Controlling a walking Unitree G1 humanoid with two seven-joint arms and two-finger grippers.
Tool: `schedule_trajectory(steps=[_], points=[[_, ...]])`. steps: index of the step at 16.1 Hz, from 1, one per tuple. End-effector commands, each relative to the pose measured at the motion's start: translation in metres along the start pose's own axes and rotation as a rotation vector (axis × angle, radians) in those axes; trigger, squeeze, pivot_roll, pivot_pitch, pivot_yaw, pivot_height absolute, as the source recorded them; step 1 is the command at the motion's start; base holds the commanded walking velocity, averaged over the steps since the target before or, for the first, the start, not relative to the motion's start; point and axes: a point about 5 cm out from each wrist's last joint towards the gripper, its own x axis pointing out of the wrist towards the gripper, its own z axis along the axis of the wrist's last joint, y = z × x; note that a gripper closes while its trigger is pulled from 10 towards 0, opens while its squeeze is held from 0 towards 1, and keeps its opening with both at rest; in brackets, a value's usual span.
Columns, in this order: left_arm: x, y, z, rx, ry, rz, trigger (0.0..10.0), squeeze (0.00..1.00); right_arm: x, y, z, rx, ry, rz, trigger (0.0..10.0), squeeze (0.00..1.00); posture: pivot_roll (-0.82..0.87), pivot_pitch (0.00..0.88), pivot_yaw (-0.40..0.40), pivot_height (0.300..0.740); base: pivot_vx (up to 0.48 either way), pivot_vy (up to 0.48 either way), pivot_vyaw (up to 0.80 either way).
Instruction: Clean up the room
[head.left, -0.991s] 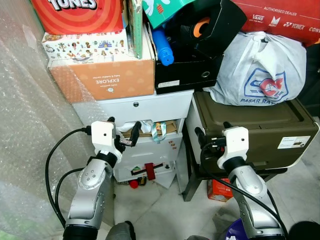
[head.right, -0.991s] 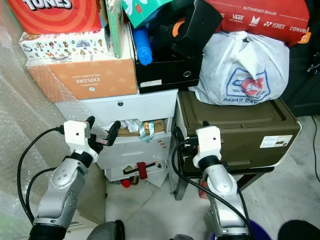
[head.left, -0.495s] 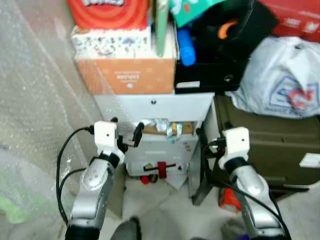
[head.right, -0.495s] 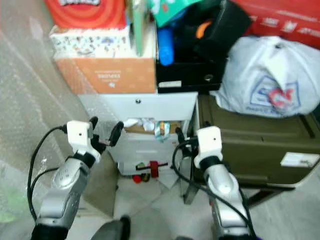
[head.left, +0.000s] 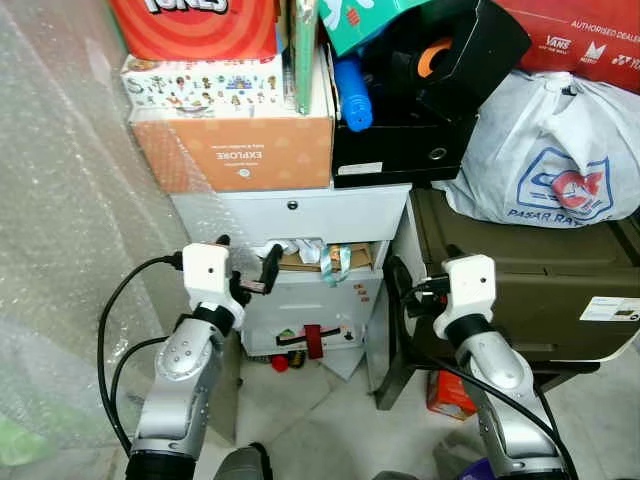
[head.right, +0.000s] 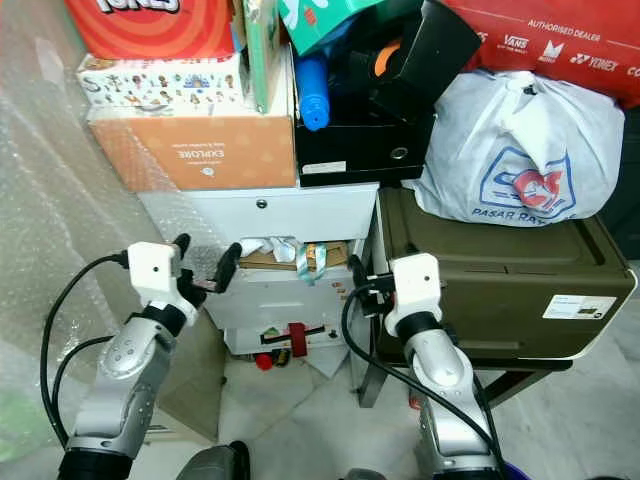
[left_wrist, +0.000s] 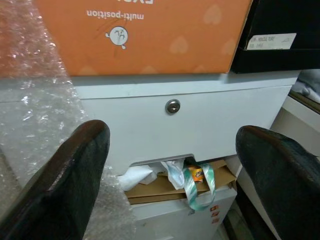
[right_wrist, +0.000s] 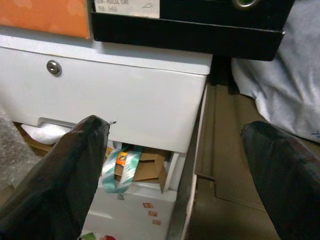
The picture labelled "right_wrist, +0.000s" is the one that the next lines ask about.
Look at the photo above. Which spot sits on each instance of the clear bubble wrap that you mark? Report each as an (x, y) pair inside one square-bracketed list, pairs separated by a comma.
[(15, 140)]

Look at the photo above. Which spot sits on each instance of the round metal grommet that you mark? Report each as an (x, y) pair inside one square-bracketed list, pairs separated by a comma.
[(246, 5)]

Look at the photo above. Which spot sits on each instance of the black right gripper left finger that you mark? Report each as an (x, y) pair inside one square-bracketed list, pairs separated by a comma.
[(50, 187)]

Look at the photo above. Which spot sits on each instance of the round silver drawer lock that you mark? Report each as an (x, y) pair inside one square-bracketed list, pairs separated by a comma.
[(53, 68)]

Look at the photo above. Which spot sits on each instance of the red green packet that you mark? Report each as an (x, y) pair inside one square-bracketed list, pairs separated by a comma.
[(100, 236)]

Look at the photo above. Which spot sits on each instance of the orange cardboard box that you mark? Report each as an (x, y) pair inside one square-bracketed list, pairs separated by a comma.
[(42, 15)]

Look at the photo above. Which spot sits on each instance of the open white drawer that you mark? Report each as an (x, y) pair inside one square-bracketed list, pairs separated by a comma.
[(130, 215)]

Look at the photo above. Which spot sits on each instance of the white foam sheet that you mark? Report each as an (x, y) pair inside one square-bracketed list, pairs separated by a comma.
[(45, 132)]

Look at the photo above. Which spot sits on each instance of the small orange sticker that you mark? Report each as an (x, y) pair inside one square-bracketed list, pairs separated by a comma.
[(148, 205), (153, 213), (156, 222)]

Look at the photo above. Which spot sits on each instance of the white printed box label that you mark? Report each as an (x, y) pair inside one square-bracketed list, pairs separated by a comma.
[(125, 7)]

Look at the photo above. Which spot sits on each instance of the black cardboard shoebox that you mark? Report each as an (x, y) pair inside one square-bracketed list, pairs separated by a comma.
[(187, 32)]

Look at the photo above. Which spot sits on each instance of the small orange tag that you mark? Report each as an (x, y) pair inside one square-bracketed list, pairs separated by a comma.
[(122, 158)]

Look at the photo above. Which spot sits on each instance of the pale grey cloth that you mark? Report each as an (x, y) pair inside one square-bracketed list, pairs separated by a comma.
[(287, 87)]

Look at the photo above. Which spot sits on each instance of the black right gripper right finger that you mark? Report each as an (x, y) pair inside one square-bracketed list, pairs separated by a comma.
[(287, 187)]

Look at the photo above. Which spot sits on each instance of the white metal drawer cabinet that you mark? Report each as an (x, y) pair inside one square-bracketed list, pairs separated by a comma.
[(125, 100)]

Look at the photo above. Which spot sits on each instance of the brown cardboard pieces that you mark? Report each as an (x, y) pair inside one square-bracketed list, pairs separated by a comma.
[(147, 167)]

